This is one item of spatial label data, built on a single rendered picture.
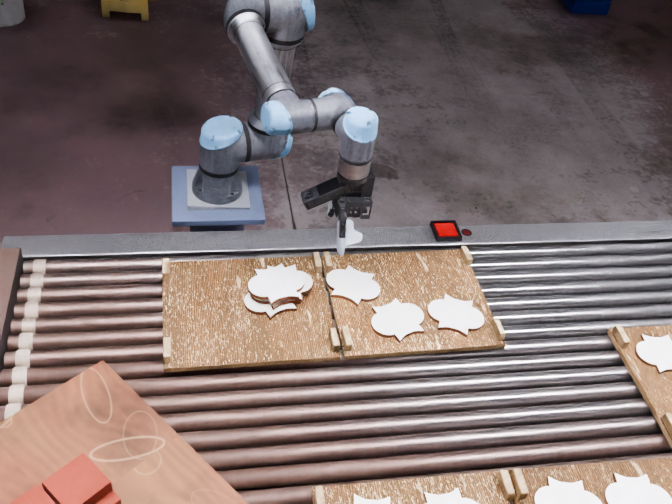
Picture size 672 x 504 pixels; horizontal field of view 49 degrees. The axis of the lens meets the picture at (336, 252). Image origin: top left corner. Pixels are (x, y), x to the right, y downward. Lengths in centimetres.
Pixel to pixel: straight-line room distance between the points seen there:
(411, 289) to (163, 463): 82
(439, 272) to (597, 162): 258
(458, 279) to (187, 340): 74
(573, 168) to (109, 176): 249
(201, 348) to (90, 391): 31
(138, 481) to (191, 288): 61
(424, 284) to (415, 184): 196
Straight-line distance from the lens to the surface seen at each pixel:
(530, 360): 191
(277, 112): 164
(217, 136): 212
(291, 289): 184
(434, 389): 179
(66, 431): 154
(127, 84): 454
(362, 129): 161
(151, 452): 149
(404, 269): 201
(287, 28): 197
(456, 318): 190
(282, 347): 177
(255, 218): 220
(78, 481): 115
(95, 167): 389
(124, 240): 207
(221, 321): 182
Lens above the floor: 229
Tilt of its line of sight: 42 degrees down
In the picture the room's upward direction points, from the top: 9 degrees clockwise
